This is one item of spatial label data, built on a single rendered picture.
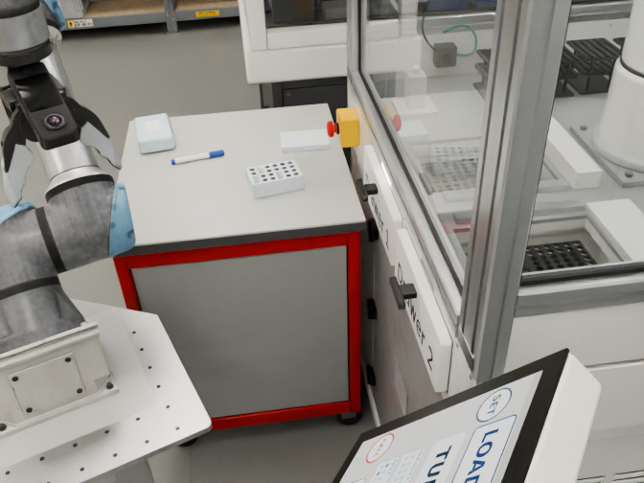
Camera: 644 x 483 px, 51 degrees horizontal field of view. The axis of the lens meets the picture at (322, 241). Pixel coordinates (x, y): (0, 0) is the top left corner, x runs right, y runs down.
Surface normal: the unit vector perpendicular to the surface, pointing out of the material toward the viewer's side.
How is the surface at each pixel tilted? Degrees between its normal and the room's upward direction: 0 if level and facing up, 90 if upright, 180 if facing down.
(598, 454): 90
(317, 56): 90
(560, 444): 40
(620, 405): 90
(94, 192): 46
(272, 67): 90
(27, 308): 28
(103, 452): 0
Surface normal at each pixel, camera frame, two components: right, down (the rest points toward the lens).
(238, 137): -0.04, -0.80
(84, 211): 0.17, -0.18
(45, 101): 0.24, -0.47
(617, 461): 0.14, 0.59
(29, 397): 0.47, 0.51
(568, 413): 0.54, -0.44
